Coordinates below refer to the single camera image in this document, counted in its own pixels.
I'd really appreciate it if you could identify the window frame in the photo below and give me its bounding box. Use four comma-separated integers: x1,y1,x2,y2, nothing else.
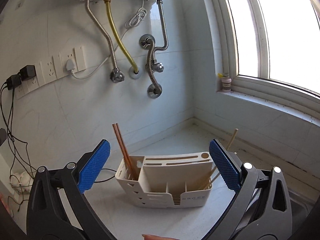
212,0,319,119

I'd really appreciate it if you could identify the black power adapter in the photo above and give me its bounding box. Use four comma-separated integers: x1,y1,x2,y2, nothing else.
19,65,36,81

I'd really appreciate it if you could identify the white plug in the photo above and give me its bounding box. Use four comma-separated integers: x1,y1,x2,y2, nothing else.
66,59,76,74

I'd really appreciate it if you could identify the small bottle on sill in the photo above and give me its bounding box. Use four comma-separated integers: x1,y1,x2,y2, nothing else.
218,73,232,93

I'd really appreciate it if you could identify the black cable with plug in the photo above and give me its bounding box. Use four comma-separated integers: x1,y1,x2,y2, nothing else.
94,167,118,183

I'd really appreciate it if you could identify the left hand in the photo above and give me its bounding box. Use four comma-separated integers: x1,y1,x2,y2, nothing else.
142,234,178,240

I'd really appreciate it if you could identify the steel sink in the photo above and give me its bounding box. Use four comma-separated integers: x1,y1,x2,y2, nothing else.
288,189,316,233

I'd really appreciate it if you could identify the left steel hose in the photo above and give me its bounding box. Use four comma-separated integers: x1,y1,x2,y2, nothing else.
84,0,125,84

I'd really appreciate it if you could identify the light chopstick in holder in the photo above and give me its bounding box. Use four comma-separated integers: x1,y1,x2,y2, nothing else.
200,128,239,190

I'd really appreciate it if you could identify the white power cord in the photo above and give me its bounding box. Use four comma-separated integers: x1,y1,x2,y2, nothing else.
69,0,149,81

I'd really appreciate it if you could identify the cream plastic utensil holder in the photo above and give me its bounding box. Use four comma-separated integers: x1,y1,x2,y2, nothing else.
116,152,215,209

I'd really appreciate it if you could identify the right steel hose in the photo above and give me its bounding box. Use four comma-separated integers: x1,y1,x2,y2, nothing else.
152,0,169,52

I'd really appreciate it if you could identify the chrome wall flange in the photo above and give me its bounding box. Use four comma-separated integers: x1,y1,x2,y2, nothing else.
147,84,162,99

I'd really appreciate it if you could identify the black cable long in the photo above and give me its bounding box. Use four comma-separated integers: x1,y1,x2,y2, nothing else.
0,82,38,213

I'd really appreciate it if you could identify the yellow gas hose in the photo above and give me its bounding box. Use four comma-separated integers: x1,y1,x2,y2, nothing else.
103,0,139,75

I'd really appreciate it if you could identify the white wall socket strip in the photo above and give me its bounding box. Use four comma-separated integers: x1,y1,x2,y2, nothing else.
15,46,86,99

